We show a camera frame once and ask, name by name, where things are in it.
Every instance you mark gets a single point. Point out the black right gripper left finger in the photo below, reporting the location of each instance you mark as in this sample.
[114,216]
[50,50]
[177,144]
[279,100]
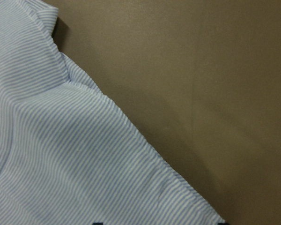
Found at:
[97,223]

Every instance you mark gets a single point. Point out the light blue striped shirt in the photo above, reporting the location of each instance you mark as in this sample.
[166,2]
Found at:
[68,154]

